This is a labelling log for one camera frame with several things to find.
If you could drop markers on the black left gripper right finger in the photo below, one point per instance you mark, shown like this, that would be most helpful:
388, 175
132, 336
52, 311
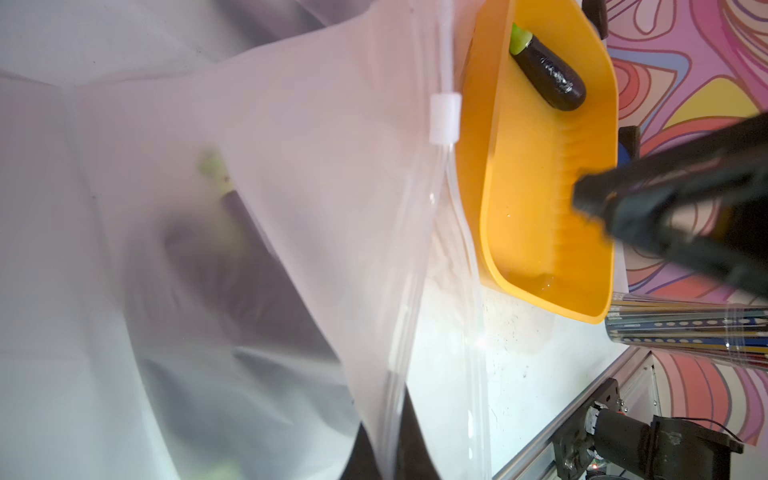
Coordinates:
413, 461

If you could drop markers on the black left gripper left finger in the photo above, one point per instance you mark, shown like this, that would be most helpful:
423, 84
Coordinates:
361, 464

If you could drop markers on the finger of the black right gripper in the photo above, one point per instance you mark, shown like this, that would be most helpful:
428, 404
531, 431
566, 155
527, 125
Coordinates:
700, 204

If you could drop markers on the purple eggplant in tray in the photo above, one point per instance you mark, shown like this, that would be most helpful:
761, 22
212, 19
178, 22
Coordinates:
555, 81

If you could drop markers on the yellow plastic tray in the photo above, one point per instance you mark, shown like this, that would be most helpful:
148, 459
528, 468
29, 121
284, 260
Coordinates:
518, 159

